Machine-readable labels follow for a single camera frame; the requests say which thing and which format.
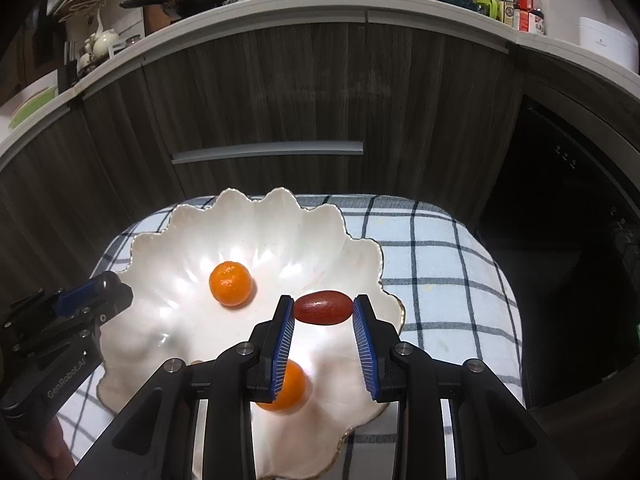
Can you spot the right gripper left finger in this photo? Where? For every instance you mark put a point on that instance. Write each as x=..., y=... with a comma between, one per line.
x=153, y=436

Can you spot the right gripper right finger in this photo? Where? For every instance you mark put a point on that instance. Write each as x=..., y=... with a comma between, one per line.
x=494, y=436

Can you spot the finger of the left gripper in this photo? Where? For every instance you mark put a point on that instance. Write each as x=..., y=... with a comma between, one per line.
x=107, y=304
x=96, y=291

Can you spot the large orange mandarin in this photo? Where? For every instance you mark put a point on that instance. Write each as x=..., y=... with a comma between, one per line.
x=293, y=390

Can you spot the red grape tomato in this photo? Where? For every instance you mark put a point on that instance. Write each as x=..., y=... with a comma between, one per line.
x=327, y=307

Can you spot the grey kitchen countertop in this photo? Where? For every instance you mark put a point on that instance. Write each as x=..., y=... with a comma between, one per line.
x=248, y=15

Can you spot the person's left hand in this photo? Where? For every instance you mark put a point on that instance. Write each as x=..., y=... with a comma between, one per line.
x=55, y=453

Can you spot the small orange mandarin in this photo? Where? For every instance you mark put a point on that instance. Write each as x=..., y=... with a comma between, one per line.
x=231, y=284

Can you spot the white blue checked cloth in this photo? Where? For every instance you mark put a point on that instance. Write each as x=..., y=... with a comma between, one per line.
x=458, y=306

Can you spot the white scalloped ceramic bowl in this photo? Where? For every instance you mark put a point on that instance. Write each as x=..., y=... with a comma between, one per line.
x=289, y=250

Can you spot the white teapot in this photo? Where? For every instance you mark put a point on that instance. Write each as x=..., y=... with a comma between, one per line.
x=97, y=46

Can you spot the red label bottle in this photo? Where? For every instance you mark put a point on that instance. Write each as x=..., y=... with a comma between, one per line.
x=530, y=17

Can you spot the grey drawer handle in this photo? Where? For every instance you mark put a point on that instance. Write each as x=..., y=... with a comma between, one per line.
x=285, y=148

